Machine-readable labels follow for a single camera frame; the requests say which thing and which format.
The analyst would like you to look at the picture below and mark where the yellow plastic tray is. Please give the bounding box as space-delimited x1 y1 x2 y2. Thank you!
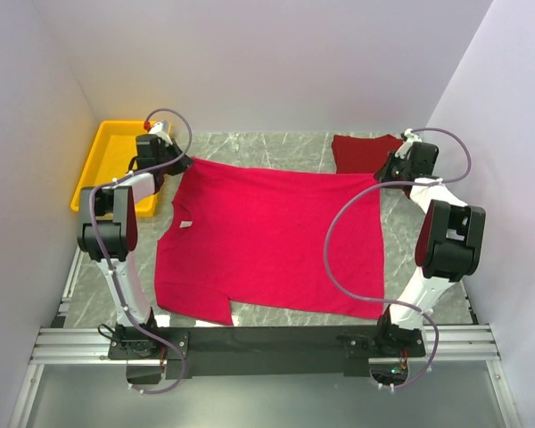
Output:
70 120 145 212

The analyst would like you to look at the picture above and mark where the bright red t-shirt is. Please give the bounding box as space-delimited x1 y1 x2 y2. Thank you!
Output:
154 160 384 325

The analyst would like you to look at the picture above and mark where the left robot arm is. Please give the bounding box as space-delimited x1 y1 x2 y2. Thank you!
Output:
77 128 193 359

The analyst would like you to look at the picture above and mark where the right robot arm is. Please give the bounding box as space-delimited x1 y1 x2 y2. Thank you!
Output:
373 139 486 356

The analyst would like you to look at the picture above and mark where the folded dark red t-shirt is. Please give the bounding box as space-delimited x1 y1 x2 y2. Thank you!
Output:
331 135 402 174

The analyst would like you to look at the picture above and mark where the black base beam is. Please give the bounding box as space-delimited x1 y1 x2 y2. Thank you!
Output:
108 325 425 379

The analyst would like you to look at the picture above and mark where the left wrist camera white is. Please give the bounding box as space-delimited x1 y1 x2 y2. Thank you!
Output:
144 120 172 145

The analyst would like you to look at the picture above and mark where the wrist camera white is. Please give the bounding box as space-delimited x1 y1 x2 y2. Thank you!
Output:
144 120 172 145
395 128 423 160

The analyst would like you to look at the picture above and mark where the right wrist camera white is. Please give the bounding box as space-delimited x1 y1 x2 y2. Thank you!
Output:
395 128 423 160

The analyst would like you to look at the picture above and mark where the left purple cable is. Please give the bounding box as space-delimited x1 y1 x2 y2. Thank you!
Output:
88 107 193 396

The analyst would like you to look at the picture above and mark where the purple cable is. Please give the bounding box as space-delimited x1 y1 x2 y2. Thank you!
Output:
88 107 193 396
324 127 476 393

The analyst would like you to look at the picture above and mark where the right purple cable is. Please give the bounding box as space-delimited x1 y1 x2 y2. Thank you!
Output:
324 127 476 393

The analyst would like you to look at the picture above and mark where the aluminium rail frame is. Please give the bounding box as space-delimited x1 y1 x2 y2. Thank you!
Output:
6 218 525 428

